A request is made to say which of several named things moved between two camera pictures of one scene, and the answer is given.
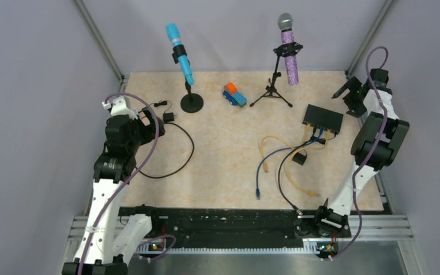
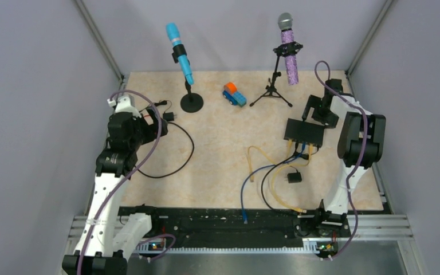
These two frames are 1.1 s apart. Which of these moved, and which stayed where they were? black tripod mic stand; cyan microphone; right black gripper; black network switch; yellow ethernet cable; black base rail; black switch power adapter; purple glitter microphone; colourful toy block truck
Moved: right black gripper; black switch power adapter; yellow ethernet cable; black network switch
Stayed: purple glitter microphone; black base rail; black tripod mic stand; colourful toy block truck; cyan microphone
